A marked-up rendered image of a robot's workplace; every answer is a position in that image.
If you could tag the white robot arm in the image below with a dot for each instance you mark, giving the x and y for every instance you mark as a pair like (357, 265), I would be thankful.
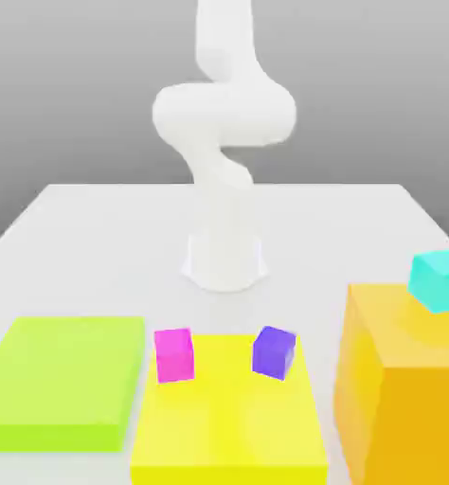
(224, 113)

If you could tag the small purple cube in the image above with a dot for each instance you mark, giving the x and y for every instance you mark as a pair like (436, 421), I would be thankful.
(273, 352)

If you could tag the small magenta cube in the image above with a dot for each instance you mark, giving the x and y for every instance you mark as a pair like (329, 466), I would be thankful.
(174, 355)

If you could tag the small cyan cube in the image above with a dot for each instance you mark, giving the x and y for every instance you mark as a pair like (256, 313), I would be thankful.
(438, 280)

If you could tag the large yellow box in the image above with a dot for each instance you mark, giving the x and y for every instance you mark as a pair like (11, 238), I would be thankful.
(228, 416)

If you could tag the large lime green box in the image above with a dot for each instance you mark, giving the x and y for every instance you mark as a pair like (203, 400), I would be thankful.
(61, 375)

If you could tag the large orange box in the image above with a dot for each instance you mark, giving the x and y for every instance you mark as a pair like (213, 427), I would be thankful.
(410, 409)

